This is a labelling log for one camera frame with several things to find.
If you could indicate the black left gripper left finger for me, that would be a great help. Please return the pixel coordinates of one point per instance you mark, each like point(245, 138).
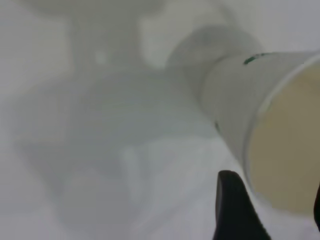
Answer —
point(232, 212)

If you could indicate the white paper coffee cup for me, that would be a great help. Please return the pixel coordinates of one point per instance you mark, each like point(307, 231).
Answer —
point(237, 87)

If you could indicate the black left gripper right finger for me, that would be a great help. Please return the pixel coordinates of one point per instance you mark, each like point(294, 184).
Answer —
point(317, 210)

